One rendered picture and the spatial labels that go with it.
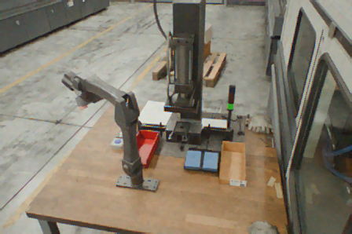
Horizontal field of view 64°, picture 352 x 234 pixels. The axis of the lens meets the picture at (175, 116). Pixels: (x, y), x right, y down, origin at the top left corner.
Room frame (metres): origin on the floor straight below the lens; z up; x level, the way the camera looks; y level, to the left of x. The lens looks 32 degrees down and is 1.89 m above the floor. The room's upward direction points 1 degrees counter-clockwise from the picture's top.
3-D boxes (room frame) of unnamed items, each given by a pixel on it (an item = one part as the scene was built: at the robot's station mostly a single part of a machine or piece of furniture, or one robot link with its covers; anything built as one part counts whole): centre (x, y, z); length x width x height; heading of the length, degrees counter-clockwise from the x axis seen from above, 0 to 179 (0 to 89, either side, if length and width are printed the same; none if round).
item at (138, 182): (0.98, 0.19, 0.94); 0.20 x 0.07 x 0.08; 78
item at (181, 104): (1.41, -0.05, 1.22); 0.26 x 0.18 x 0.30; 168
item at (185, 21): (1.46, -0.08, 1.44); 0.17 x 0.13 x 0.42; 168
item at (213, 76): (4.57, -0.31, 0.07); 1.20 x 1.00 x 0.14; 161
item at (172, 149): (1.41, -0.09, 0.88); 0.65 x 0.50 x 0.03; 78
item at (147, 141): (1.22, 0.18, 0.93); 0.25 x 0.12 x 0.06; 168
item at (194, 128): (1.34, -0.05, 0.98); 0.20 x 0.10 x 0.01; 78
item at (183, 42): (1.34, -0.04, 1.37); 0.11 x 0.09 x 0.30; 78
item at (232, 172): (1.08, -0.29, 0.93); 0.25 x 0.13 x 0.08; 168
